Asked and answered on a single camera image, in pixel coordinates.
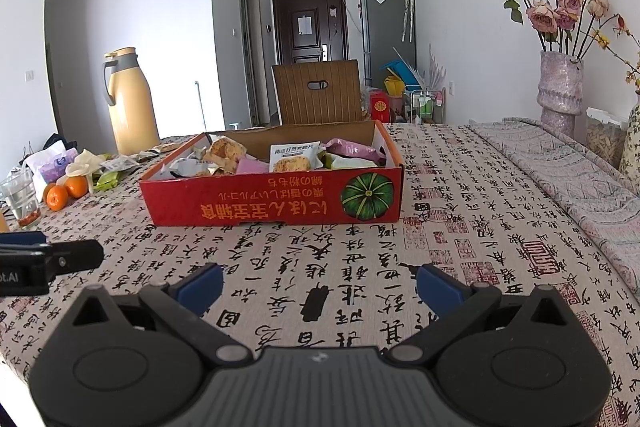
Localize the black jacket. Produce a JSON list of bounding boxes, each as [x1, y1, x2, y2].
[[42, 134, 76, 152]]

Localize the grey quilted blanket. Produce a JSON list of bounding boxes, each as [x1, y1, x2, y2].
[[467, 117, 640, 280]]

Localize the purple tissue pack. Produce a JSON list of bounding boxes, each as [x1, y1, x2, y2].
[[37, 149, 78, 184]]

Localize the yellow thermos jug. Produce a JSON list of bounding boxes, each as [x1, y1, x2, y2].
[[102, 48, 161, 155]]

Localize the pink textured vase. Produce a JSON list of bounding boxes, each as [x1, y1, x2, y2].
[[536, 51, 584, 135]]

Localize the white plastic bag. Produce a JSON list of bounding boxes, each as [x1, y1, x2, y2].
[[65, 149, 108, 192]]

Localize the glass cup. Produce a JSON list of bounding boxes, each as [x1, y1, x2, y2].
[[0, 169, 41, 228]]

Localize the wooden chair back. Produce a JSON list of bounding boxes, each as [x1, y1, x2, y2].
[[271, 61, 362, 125]]

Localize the floral white vase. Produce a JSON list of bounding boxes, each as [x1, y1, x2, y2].
[[618, 102, 640, 175]]

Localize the cookie picture snack packet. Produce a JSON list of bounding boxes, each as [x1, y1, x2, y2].
[[202, 135, 248, 172]]

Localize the blue plastic dustpan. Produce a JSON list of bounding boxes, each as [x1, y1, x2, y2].
[[380, 61, 416, 85]]

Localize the orange fruit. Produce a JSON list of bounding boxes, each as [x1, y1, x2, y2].
[[65, 176, 90, 199], [46, 184, 68, 211]]

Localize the red gift box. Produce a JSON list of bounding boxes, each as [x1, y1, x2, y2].
[[369, 89, 393, 124]]

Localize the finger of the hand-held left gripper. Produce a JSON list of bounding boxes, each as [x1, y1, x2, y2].
[[0, 231, 47, 250], [30, 240, 105, 275]]

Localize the silver snack packet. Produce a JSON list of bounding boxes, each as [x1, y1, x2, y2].
[[170, 157, 221, 178]]

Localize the green snack packet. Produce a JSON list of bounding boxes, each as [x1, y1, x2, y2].
[[95, 169, 123, 192]]

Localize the white oat cookie packet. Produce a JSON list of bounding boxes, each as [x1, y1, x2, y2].
[[269, 142, 323, 172]]

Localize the metal storage rack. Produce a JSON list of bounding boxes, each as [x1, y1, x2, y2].
[[404, 88, 446, 124]]

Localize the clear cereal jar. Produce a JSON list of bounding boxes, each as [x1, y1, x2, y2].
[[585, 107, 628, 168]]

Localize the grey refrigerator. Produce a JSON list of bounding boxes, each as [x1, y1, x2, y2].
[[357, 0, 417, 85]]

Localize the white umbrella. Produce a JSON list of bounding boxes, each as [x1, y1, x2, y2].
[[401, 0, 416, 42]]

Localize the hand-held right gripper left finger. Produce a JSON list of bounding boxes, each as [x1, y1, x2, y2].
[[60, 262, 254, 370]]

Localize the white grey snack packet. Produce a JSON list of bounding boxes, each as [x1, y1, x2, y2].
[[100, 157, 141, 172]]

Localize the red cardboard box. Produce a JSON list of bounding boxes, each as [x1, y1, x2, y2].
[[139, 120, 405, 227]]

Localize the dark entrance door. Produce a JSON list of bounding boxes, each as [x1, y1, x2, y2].
[[272, 0, 348, 65]]

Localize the yellow flower twigs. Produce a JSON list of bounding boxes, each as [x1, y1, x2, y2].
[[590, 14, 640, 92]]

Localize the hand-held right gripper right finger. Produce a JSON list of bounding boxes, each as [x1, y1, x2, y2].
[[379, 263, 577, 369]]

